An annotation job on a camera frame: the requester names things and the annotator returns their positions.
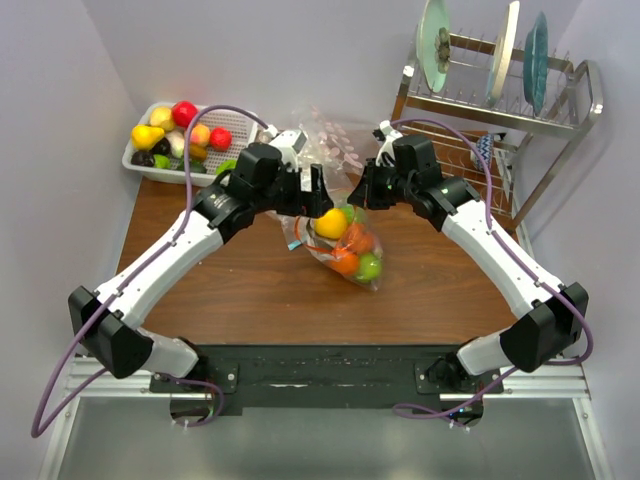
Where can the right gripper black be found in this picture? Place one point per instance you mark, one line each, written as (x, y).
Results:
(366, 193)

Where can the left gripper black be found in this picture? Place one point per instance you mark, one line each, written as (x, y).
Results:
(309, 204)

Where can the yellow lemon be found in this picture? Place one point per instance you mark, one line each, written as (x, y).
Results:
(332, 225)

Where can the clear bag orange zipper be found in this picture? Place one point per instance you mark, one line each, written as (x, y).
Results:
(324, 250)

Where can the orange toy pumpkin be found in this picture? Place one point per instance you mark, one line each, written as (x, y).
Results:
(359, 239)

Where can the small orange tangerine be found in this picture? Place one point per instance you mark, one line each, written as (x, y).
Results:
(345, 263)

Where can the green apple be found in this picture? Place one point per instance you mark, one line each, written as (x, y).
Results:
(370, 267)

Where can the green toy pepper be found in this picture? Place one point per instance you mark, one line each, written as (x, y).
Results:
(227, 165)

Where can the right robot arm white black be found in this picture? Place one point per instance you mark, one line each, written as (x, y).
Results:
(548, 313)

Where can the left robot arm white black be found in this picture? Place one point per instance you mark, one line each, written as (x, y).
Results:
(108, 322)

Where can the clear bag blue zipper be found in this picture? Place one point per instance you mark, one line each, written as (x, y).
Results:
(287, 224)

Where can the clear bag pink dots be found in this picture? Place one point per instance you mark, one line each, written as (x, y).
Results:
(343, 141)

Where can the blue zigzag bowl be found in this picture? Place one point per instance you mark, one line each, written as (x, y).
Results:
(484, 152)

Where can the red strawberry toy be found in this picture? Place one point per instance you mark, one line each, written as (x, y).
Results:
(220, 139)

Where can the brown kiwi potato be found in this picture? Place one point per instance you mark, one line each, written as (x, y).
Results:
(197, 153)

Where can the peach toy fruit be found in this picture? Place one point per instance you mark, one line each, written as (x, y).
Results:
(200, 135)

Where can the white garlic toy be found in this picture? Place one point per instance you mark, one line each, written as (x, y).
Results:
(177, 143)

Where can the steel dish rack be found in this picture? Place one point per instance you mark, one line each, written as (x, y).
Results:
(574, 102)

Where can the red apple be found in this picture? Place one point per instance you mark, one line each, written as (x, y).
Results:
(183, 113)

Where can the light green floral plate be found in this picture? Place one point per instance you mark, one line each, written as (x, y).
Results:
(433, 44)

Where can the white plastic fruit basket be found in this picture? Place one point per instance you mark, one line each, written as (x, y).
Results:
(160, 140)

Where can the cream blue rimmed plate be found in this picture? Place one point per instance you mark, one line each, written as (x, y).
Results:
(502, 54)

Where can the pale yellow apple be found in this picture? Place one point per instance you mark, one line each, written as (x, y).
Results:
(162, 117)

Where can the dark purple fruit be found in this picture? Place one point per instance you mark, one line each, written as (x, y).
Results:
(143, 159)

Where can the yellow pear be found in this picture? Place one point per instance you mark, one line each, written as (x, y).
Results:
(145, 137)

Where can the teal plate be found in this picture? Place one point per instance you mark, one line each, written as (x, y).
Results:
(535, 64)

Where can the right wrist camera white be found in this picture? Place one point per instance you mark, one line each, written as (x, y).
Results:
(386, 134)

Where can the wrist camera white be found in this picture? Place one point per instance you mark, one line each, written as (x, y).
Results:
(386, 134)
(289, 142)

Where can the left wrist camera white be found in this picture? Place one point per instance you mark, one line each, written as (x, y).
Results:
(289, 142)

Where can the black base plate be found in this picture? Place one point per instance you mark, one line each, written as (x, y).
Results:
(419, 377)

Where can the aluminium rail frame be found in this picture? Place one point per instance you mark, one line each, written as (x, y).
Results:
(541, 428)

